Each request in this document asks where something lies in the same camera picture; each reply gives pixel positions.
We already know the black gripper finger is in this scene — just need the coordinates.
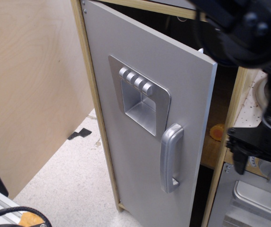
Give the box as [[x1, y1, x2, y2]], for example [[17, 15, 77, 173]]
[[232, 148, 247, 175]]

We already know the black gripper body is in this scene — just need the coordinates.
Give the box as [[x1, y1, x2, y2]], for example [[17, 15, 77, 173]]
[[227, 118, 271, 162]]

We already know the silver fridge door handle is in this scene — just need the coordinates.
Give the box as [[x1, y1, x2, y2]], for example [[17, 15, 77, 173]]
[[160, 123, 184, 193]]

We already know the silver toy fridge door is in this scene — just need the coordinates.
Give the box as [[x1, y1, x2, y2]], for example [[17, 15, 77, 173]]
[[82, 0, 217, 227]]

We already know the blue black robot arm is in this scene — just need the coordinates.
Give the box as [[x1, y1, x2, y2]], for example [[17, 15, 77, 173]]
[[193, 0, 271, 174]]

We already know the orange toy food piece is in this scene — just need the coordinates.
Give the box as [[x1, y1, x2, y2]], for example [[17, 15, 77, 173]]
[[210, 123, 225, 141]]

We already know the white speckled kitchen counter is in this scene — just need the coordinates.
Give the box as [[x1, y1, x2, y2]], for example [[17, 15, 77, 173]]
[[233, 70, 269, 128]]

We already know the silver oven door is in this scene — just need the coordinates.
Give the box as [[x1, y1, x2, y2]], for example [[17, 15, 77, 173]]
[[208, 163, 271, 227]]

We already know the silver ice dispenser panel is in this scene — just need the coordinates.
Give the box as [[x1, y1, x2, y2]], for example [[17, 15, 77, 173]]
[[108, 55, 171, 140]]

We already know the black tape on floor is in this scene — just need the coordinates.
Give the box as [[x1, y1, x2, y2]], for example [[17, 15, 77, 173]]
[[68, 128, 92, 140]]

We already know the plywood side board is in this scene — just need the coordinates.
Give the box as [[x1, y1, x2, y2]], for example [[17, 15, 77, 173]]
[[0, 0, 94, 198]]

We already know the orange tape piece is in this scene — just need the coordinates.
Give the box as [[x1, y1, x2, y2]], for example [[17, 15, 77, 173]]
[[19, 212, 44, 227]]

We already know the wooden toy kitchen frame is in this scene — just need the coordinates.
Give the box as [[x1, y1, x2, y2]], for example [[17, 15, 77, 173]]
[[70, 0, 271, 227]]

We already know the black cable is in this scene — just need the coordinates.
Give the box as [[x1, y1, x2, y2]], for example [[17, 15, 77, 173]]
[[0, 206, 52, 227]]

